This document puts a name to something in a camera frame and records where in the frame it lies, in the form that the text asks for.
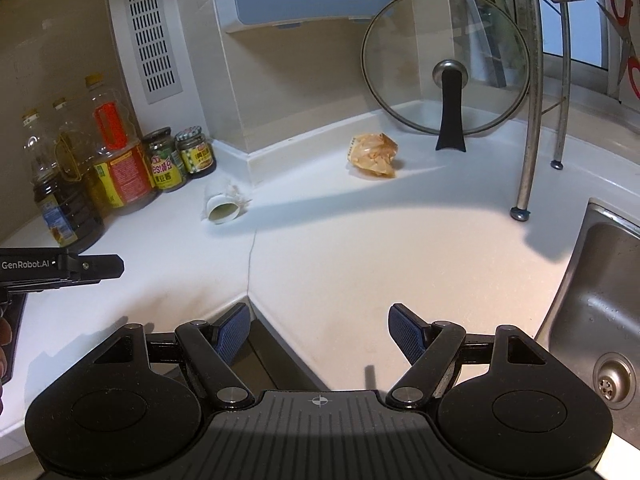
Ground tall jar green lid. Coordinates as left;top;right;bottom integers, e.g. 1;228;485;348
141;127;189;194

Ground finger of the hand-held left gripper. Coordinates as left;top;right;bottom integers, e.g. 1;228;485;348
56;254;125;286
7;280;102;295

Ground metal rack legs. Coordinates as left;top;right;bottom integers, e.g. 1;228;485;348
507;0;587;222

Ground stainless steel sink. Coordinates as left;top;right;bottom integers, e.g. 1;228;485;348
532;197;640;461

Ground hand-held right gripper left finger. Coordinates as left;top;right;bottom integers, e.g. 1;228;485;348
94;302;257;409

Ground white paper cup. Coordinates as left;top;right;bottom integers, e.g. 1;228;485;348
202;180;253;225

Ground person's left hand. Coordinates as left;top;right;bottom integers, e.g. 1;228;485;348
0;317;15;415

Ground oil bottle red handle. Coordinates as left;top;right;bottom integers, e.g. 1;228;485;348
84;74;157;217

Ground dark sauce bottle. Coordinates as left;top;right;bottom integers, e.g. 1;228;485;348
21;108;106;255

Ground sink drain strainer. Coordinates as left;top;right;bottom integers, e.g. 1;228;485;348
592;352;639;411

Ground glass pot lid black handle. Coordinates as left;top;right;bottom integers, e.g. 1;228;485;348
361;0;531;154

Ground small jar checkered lid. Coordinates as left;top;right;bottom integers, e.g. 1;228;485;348
175;127;218;179

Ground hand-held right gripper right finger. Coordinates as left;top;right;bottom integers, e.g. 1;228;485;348
385;302;549;409

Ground oil bottle yellow handle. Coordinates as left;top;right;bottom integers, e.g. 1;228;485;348
51;97;109;222

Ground grey vent grille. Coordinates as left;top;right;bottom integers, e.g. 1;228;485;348
121;0;184;106

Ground red handled scissors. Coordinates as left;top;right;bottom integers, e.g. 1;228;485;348
595;0;640;107

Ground orange plastic bag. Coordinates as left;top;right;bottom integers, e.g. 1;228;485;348
347;131;401;180

